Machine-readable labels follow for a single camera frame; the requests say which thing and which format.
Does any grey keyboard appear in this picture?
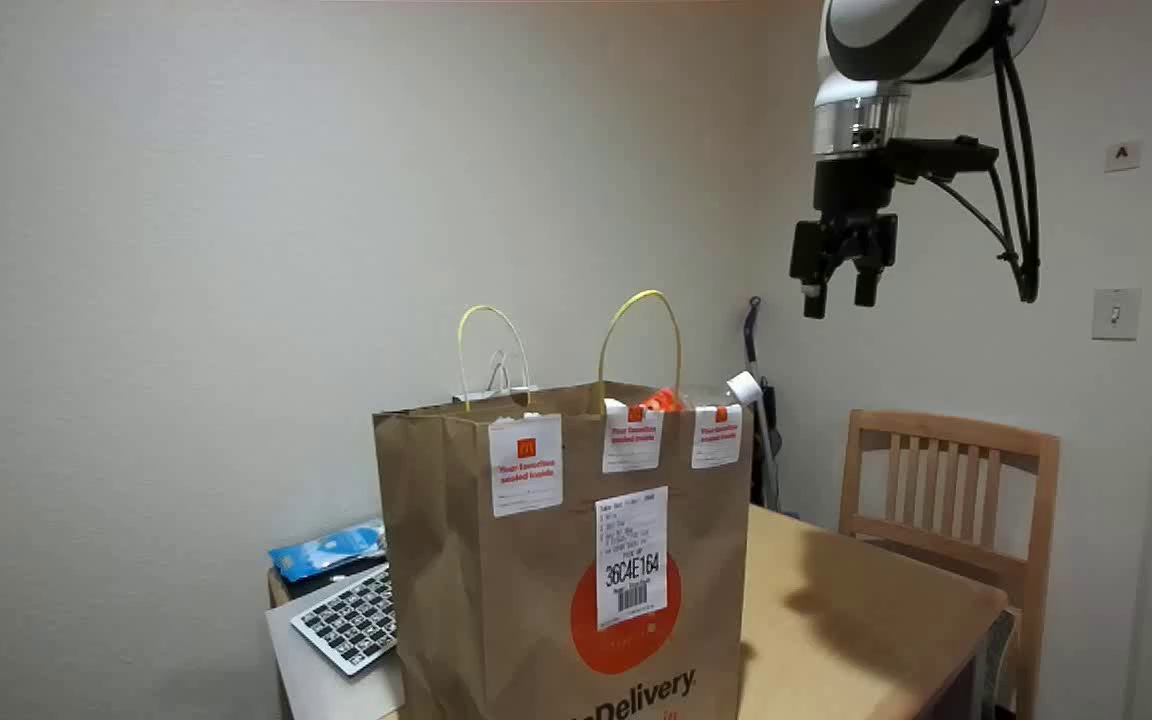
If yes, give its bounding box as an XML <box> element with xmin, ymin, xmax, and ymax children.
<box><xmin>263</xmin><ymin>556</ymin><xmax>406</xmax><ymax>720</ymax></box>

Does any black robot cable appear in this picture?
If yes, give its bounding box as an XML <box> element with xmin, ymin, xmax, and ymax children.
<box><xmin>927</xmin><ymin>0</ymin><xmax>1048</xmax><ymax>309</ymax></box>

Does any blue packet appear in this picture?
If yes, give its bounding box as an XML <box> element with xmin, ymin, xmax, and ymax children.
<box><xmin>266</xmin><ymin>519</ymin><xmax>393</xmax><ymax>592</ymax></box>

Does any white tag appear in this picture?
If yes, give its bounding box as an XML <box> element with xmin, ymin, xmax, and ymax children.
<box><xmin>725</xmin><ymin>368</ymin><xmax>767</xmax><ymax>412</ymax></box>

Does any white wall switch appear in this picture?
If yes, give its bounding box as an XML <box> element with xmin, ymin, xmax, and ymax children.
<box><xmin>1087</xmin><ymin>284</ymin><xmax>1143</xmax><ymax>346</ymax></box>

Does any brown paper carrier bag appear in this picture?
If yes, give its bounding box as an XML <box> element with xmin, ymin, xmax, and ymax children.
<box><xmin>370</xmin><ymin>284</ymin><xmax>754</xmax><ymax>720</ymax></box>

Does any small white wall plate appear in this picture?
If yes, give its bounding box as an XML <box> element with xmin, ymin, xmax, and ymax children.
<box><xmin>1102</xmin><ymin>137</ymin><xmax>1148</xmax><ymax>177</ymax></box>

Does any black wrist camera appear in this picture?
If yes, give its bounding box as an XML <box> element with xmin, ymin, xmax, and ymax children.
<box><xmin>888</xmin><ymin>132</ymin><xmax>1003</xmax><ymax>190</ymax></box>

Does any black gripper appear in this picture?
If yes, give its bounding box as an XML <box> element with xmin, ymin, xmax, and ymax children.
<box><xmin>789</xmin><ymin>150</ymin><xmax>905</xmax><ymax>325</ymax></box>

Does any wooden chair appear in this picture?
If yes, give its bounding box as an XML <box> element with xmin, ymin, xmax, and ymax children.
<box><xmin>835</xmin><ymin>408</ymin><xmax>1063</xmax><ymax>720</ymax></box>

